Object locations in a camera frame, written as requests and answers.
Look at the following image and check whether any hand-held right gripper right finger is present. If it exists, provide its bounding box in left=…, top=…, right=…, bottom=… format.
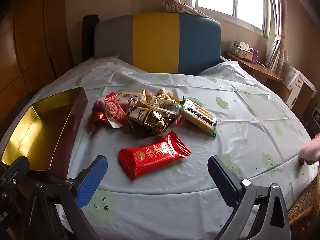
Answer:
left=207, top=155, right=292, bottom=240

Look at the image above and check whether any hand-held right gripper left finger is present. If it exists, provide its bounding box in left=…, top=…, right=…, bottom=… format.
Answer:
left=29, top=155, right=108, bottom=240

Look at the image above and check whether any maroon box with gold lining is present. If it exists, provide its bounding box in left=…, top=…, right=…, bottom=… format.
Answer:
left=0, top=87, right=89, bottom=180

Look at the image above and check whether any large bright red snack packet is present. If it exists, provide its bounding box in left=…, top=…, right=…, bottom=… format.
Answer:
left=118, top=131, right=191, bottom=181

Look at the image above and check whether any wafer packet with green ends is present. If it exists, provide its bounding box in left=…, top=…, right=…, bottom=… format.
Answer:
left=175, top=97, right=218, bottom=138

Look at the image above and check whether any red and white snack packet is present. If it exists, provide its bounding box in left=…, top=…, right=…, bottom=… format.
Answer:
left=96, top=92, right=128, bottom=128

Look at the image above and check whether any brown and gold snack packet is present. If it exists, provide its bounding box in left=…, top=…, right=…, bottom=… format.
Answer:
left=126, top=106, right=180, bottom=137

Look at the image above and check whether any pale printed plastic tablecloth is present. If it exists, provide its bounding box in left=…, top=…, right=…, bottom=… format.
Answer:
left=5, top=56, right=318, bottom=240

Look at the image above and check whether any woven rattan seat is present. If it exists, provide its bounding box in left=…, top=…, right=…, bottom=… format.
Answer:
left=287, top=177, right=320, bottom=228

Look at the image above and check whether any wooden side desk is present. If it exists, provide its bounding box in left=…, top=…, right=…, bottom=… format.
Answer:
left=224, top=51, right=315, bottom=115

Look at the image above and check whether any white patterned box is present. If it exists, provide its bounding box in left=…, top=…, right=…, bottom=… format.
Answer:
left=281, top=65, right=317, bottom=108

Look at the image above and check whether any patterned tissue box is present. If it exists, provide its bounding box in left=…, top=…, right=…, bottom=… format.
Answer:
left=232, top=47, right=253, bottom=60

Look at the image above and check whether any beige hanging curtain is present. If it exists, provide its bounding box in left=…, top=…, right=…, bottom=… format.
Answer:
left=265, top=0, right=290, bottom=75

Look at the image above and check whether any grey yellow blue headboard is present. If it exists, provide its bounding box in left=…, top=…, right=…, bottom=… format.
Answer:
left=94, top=12, right=222, bottom=75

